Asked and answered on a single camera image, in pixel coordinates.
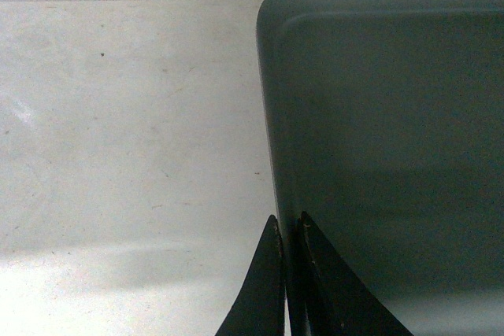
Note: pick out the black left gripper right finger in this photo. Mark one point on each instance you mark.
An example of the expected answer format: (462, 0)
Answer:
(325, 296)

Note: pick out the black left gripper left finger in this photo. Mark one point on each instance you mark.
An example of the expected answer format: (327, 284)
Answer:
(259, 308)

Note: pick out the grey rectangular serving tray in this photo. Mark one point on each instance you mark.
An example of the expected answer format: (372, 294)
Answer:
(385, 121)

